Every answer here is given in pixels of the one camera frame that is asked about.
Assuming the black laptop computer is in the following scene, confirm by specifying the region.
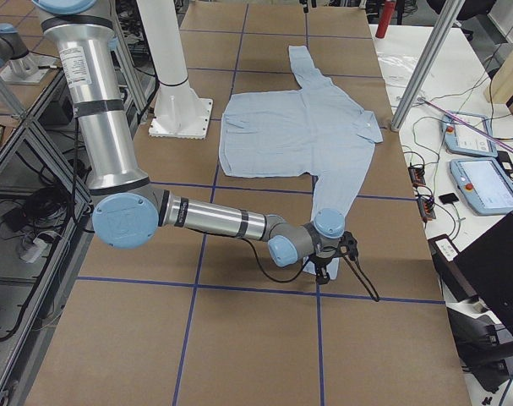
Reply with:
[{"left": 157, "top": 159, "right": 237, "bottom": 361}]
[{"left": 428, "top": 211, "right": 513, "bottom": 335}]

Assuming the blue teach pendant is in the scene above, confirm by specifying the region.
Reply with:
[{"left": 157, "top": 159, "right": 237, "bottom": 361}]
[
  {"left": 441, "top": 111, "right": 498, "bottom": 158},
  {"left": 449, "top": 157, "right": 513, "bottom": 216}
]

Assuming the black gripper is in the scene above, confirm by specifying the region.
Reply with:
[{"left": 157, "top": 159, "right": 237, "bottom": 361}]
[{"left": 309, "top": 250, "right": 342, "bottom": 284}]

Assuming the reacher grabber stick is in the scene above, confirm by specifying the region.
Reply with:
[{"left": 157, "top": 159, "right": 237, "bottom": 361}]
[{"left": 417, "top": 97, "right": 513, "bottom": 155}]

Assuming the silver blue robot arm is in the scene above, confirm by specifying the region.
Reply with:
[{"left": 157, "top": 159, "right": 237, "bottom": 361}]
[{"left": 35, "top": 1, "right": 346, "bottom": 284}]

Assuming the clear plastic bag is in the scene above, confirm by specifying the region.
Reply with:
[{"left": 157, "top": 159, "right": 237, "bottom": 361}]
[{"left": 377, "top": 52, "right": 418, "bottom": 111}]

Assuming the lower blue teach pendant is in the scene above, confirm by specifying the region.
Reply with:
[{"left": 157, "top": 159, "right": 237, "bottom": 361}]
[{"left": 449, "top": 157, "right": 513, "bottom": 216}]

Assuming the white camera mast pedestal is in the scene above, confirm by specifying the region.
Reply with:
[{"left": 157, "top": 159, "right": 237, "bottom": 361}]
[{"left": 137, "top": 0, "right": 213, "bottom": 140}]

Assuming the upper blue teach pendant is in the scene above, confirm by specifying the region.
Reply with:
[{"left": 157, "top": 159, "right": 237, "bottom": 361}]
[{"left": 441, "top": 111, "right": 498, "bottom": 158}]

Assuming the light blue button-up shirt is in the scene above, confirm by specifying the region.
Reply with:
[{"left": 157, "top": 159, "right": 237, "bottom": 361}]
[{"left": 219, "top": 45, "right": 384, "bottom": 281}]

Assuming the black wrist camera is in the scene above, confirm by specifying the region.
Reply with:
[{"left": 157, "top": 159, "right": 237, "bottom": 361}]
[{"left": 339, "top": 231, "right": 359, "bottom": 263}]

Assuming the red cylinder bottle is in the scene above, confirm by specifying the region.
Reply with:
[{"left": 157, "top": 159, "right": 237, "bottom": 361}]
[{"left": 375, "top": 0, "right": 396, "bottom": 39}]

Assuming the aluminium frame post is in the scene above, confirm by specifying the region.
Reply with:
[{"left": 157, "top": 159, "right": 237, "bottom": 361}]
[{"left": 390, "top": 0, "right": 465, "bottom": 131}]

